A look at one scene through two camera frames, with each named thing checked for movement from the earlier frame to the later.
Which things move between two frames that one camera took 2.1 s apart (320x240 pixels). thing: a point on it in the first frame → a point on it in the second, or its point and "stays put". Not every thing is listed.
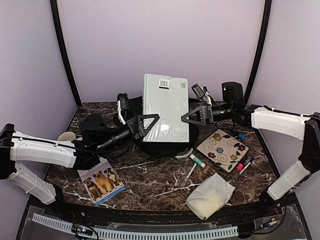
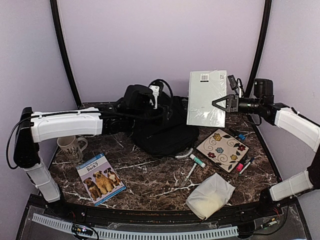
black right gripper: [202, 116] → [233, 105]
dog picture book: [101, 182] stays put
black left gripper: [135, 125] → [164, 117]
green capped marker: [241, 171] stays put
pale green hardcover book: [167, 95] → [205, 87]
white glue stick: [197, 160] stays put
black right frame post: [260, 51] stays put
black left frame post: [58, 22] stays put
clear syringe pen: [185, 181] stays put
